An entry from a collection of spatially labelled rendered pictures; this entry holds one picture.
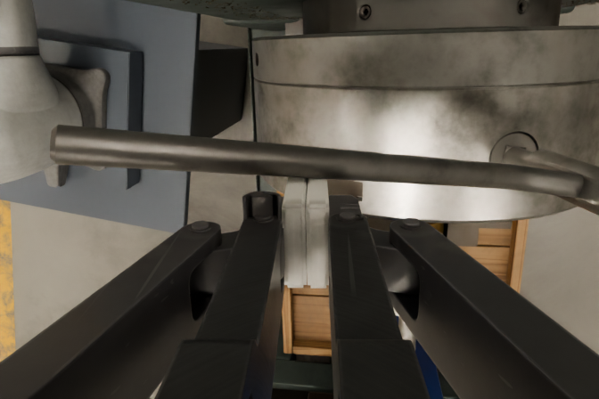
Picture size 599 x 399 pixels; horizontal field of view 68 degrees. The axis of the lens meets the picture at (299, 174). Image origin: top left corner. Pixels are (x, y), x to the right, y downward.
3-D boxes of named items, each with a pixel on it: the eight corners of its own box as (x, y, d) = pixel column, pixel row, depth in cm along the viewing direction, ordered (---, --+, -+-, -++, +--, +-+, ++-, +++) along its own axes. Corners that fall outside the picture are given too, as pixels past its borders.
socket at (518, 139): (516, 127, 31) (543, 134, 28) (504, 173, 32) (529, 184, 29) (473, 121, 30) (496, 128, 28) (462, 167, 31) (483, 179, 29)
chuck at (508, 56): (246, 40, 54) (262, 32, 24) (488, 35, 58) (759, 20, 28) (248, 69, 55) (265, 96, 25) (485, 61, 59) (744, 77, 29)
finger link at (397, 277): (329, 249, 13) (435, 248, 12) (325, 193, 17) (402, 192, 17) (329, 296, 13) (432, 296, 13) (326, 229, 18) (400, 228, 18)
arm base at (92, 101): (19, 173, 84) (-5, 182, 79) (12, 53, 77) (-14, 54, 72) (109, 190, 82) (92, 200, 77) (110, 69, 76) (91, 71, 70)
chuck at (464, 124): (248, 69, 55) (265, 97, 25) (485, 61, 59) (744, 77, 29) (252, 141, 58) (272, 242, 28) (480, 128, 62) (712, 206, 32)
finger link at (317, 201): (305, 206, 14) (329, 205, 14) (309, 155, 21) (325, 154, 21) (307, 289, 15) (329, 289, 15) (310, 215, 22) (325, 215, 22)
